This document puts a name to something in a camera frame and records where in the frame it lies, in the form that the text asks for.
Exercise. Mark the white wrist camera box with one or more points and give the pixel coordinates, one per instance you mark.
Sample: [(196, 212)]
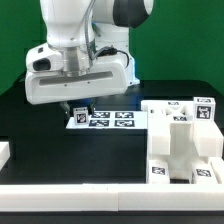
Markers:
[(42, 58)]

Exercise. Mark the white chair back frame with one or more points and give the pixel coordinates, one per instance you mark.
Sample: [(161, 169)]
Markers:
[(207, 138)]

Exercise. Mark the small white tagged cube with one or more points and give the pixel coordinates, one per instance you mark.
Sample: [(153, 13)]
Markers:
[(80, 115), (204, 108)]

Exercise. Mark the white chair seat block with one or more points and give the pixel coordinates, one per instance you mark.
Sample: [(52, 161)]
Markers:
[(181, 146)]

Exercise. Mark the white front fence rail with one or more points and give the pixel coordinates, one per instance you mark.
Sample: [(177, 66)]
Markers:
[(112, 197)]

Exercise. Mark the white fence rail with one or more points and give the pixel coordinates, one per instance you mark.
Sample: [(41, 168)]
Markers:
[(112, 197), (4, 153), (217, 164)]

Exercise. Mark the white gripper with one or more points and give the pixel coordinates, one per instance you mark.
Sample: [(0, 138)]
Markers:
[(107, 76)]

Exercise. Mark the white right fence rail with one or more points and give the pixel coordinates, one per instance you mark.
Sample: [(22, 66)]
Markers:
[(217, 164)]

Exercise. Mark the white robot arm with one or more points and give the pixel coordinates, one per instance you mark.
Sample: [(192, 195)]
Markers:
[(86, 53)]

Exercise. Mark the white base tag sheet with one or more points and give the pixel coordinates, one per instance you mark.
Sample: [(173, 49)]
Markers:
[(112, 120)]

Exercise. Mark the white left fence rail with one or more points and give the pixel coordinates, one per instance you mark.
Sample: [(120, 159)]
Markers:
[(4, 153)]

